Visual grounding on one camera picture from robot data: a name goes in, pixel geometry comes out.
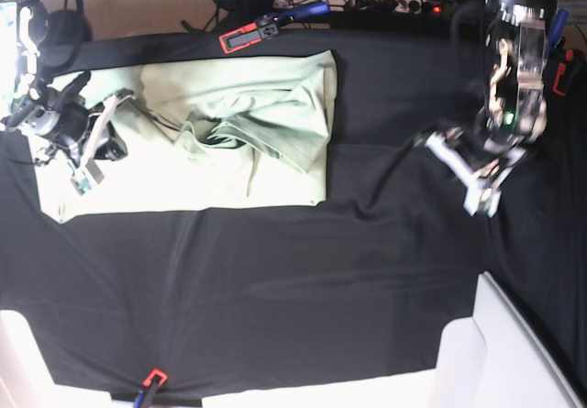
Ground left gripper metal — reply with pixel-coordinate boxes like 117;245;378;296
413;123;537;183

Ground white power strip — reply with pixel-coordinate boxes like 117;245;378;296
273;0;431;15

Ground red clamp right edge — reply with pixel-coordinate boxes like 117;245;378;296
552;50;579;96

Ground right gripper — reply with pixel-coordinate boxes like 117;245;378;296
4;86;129;166

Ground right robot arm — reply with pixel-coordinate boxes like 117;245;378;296
1;0;127;170

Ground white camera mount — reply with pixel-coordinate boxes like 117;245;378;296
71;89;134;195
425;128;526;217

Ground light green T-shirt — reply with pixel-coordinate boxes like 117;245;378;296
35;51;338;223

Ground black table cloth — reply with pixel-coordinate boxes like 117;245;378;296
1;29;586;398

